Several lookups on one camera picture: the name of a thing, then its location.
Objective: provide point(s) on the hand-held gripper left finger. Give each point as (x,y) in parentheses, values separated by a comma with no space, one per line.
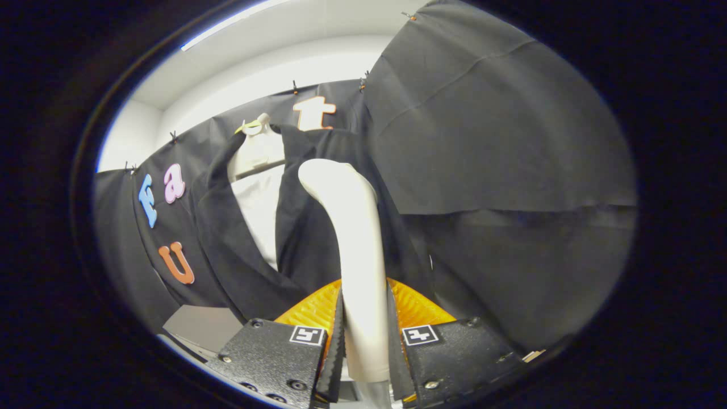
(272,358)

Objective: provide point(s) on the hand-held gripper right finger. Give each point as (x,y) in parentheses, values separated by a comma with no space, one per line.
(460,358)

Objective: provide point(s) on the black jacket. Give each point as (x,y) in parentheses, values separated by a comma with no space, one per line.
(306,238)

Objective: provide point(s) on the grey drawer cabinet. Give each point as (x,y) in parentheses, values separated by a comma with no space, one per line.
(201,326)

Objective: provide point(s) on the white mannequin torso with stand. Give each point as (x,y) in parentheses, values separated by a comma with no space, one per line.
(258,199)

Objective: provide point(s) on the black backdrop cloth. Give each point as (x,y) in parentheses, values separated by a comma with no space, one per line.
(511,142)

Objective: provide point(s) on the row of backdrop clips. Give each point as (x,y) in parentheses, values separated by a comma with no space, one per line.
(294,88)

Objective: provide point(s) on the ceiling light panel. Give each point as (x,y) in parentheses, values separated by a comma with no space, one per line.
(233,21)

